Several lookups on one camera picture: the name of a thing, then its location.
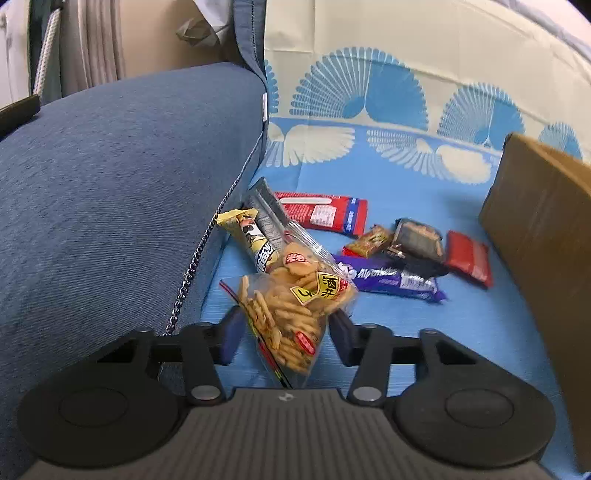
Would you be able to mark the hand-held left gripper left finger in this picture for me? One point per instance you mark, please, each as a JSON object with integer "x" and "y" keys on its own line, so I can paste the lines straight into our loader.
{"x": 231, "y": 338}

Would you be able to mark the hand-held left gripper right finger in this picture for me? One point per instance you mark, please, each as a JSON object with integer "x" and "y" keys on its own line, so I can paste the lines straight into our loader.
{"x": 340, "y": 342}

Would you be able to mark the clear bag of cracker sticks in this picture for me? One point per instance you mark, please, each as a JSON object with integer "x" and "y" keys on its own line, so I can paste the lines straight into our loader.
{"x": 286, "y": 314}

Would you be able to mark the silver snack stick packet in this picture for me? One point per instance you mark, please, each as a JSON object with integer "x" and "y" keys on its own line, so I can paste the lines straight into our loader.
{"x": 268, "y": 207}

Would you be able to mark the brown cardboard box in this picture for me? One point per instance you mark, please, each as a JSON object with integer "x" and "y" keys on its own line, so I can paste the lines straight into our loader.
{"x": 545, "y": 230}

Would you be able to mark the purple candy packet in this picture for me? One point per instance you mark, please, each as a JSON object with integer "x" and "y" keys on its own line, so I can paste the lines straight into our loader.
{"x": 388, "y": 278}

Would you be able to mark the yellow snack bar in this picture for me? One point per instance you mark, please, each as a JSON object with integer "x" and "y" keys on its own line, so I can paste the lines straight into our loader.
{"x": 251, "y": 235}

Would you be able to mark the small orange-brown snack packet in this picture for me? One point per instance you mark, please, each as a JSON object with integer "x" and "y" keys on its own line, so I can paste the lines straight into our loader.
{"x": 369, "y": 241}

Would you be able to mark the dark snack packet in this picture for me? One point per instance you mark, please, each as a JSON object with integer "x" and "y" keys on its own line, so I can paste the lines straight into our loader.
{"x": 418, "y": 240}

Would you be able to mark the long red snack packet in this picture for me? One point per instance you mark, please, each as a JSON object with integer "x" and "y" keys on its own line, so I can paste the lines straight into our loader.
{"x": 323, "y": 212}

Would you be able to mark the small red snack packet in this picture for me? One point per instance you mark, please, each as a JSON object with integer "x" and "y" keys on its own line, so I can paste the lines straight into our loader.
{"x": 468, "y": 258}

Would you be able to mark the blue fan-print bed sheet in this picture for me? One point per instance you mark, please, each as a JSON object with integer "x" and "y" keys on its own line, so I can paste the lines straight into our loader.
{"x": 415, "y": 184}

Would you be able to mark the blue fabric cushion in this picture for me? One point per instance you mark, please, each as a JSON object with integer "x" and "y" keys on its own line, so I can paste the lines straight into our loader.
{"x": 249, "y": 46}

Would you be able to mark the black object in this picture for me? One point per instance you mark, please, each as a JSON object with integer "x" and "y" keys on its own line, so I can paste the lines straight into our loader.
{"x": 18, "y": 115}

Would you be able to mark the beige curtain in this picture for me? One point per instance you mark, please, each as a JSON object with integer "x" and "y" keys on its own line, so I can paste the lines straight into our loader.
{"x": 92, "y": 41}

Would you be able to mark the white quilt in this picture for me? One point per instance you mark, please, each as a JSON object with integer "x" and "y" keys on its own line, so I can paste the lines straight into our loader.
{"x": 549, "y": 23}

